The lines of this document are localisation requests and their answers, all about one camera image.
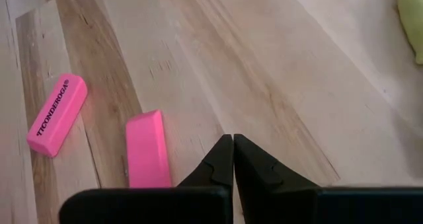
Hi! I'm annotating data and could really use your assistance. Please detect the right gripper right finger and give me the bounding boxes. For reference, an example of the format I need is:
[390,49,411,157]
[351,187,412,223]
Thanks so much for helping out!
[234,133,423,224]

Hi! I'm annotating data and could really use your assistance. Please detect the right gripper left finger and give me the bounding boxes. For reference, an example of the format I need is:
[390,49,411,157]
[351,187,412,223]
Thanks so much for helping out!
[59,133,234,224]

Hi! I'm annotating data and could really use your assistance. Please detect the pink rectangular eraser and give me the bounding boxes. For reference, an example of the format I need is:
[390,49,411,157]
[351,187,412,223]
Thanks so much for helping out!
[125,110,173,188]
[26,73,89,158]

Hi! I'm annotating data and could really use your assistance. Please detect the green-handled pliers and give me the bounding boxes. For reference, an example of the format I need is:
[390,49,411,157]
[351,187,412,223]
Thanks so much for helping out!
[397,0,423,65]

